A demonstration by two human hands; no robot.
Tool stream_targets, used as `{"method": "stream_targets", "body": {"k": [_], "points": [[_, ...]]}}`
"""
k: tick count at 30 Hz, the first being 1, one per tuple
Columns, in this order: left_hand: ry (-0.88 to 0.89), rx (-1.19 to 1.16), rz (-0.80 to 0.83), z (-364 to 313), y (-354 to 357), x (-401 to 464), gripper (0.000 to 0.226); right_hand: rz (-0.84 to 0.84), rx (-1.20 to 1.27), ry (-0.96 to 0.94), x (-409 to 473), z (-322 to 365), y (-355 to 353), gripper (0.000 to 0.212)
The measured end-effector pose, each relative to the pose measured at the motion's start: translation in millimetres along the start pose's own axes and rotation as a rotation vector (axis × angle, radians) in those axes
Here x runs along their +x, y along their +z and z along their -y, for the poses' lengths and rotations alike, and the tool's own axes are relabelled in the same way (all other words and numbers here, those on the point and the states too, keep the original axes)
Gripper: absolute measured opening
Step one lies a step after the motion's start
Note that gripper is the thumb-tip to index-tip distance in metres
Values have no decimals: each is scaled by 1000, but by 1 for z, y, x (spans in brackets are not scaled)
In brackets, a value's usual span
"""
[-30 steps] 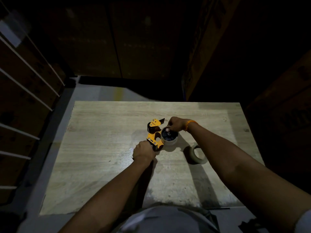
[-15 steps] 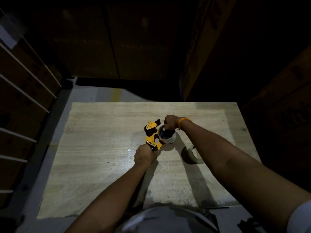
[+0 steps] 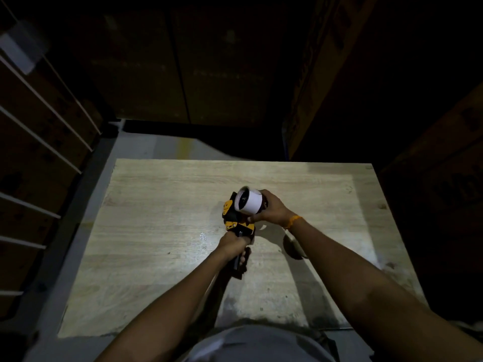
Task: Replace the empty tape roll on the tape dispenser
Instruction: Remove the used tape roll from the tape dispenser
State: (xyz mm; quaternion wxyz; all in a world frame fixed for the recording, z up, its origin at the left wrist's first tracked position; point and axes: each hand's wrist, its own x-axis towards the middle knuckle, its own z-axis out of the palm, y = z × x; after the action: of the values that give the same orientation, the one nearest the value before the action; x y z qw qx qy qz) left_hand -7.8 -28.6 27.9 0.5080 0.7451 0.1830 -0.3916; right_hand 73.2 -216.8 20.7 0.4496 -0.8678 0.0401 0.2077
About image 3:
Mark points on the person's left hand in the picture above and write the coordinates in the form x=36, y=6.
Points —
x=232, y=245

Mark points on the person's right hand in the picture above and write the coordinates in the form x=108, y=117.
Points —
x=273, y=211

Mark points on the cardboard tape roll core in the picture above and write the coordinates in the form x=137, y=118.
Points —
x=250, y=201

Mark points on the yellow black tape dispenser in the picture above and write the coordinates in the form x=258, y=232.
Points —
x=231, y=215

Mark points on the clear tape roll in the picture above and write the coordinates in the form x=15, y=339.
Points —
x=294, y=246

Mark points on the person's left forearm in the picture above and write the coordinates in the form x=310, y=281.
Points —
x=162, y=320

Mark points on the person's right forearm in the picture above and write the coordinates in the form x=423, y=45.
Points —
x=369, y=294

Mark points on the orange wristband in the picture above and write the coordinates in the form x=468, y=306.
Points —
x=292, y=221

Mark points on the dark plain cardboard box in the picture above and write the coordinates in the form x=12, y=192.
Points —
x=230, y=71
x=124, y=71

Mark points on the tall printed cardboard box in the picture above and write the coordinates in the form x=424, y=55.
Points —
x=320, y=71

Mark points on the large printed cardboard box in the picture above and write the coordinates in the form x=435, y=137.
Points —
x=445, y=177

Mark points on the large white paper label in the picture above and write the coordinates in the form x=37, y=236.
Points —
x=19, y=52

